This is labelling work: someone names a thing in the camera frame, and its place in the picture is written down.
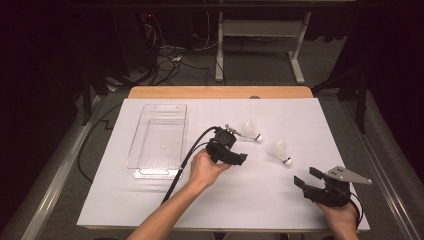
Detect black floor cable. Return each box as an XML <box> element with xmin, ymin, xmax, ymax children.
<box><xmin>77</xmin><ymin>102</ymin><xmax>124</xmax><ymax>184</ymax></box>

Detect white metal desk frame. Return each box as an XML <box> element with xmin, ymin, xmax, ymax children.
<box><xmin>214</xmin><ymin>11</ymin><xmax>313</xmax><ymax>85</ymax></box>

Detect tangle of floor cables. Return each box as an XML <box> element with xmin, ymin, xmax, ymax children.
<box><xmin>141</xmin><ymin>13</ymin><xmax>223</xmax><ymax>87</ymax></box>

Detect aluminium floor rail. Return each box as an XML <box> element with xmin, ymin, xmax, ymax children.
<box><xmin>339</xmin><ymin>99</ymin><xmax>424</xmax><ymax>240</ymax></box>
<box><xmin>19</xmin><ymin>94</ymin><xmax>103</xmax><ymax>240</ymax></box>

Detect black equipment with red light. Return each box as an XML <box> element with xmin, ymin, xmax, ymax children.
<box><xmin>111</xmin><ymin>11</ymin><xmax>161</xmax><ymax>74</ymax></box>

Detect white shuttlecock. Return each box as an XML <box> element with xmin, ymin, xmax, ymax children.
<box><xmin>266</xmin><ymin>140</ymin><xmax>294</xmax><ymax>167</ymax></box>
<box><xmin>238</xmin><ymin>120</ymin><xmax>264</xmax><ymax>143</ymax></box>

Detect person's left hand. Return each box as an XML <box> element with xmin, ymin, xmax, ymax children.
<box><xmin>188</xmin><ymin>147</ymin><xmax>232</xmax><ymax>193</ymax></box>

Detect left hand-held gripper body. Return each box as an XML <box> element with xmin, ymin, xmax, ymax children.
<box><xmin>205</xmin><ymin>124</ymin><xmax>242</xmax><ymax>165</ymax></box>

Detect hand-held gripper cable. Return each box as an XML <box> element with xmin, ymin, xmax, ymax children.
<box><xmin>336</xmin><ymin>186</ymin><xmax>365</xmax><ymax>231</ymax></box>
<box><xmin>161</xmin><ymin>125</ymin><xmax>222</xmax><ymax>205</ymax></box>

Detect white board sheet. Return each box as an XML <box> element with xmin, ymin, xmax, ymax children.
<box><xmin>77</xmin><ymin>98</ymin><xmax>370</xmax><ymax>232</ymax></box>

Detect black metal stand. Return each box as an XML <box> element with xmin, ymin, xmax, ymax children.
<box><xmin>313</xmin><ymin>66</ymin><xmax>371</xmax><ymax>134</ymax></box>
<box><xmin>81</xmin><ymin>66</ymin><xmax>111</xmax><ymax>126</ymax></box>

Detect right hand-held gripper cable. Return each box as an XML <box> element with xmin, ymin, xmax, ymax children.
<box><xmin>336</xmin><ymin>186</ymin><xmax>365</xmax><ymax>231</ymax></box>

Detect person's right hand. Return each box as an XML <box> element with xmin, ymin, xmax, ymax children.
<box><xmin>314</xmin><ymin>201</ymin><xmax>360</xmax><ymax>240</ymax></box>

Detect clear plastic container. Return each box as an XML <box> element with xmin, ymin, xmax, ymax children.
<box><xmin>125</xmin><ymin>103</ymin><xmax>188</xmax><ymax>180</ymax></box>

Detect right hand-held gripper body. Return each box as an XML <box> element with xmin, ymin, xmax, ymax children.
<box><xmin>301</xmin><ymin>165</ymin><xmax>373</xmax><ymax>208</ymax></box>

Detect wooden table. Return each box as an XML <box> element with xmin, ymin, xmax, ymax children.
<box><xmin>85</xmin><ymin>85</ymin><xmax>360</xmax><ymax>234</ymax></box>

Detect left hand-held gripper cable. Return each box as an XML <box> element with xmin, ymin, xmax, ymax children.
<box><xmin>161</xmin><ymin>125</ymin><xmax>222</xmax><ymax>205</ymax></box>

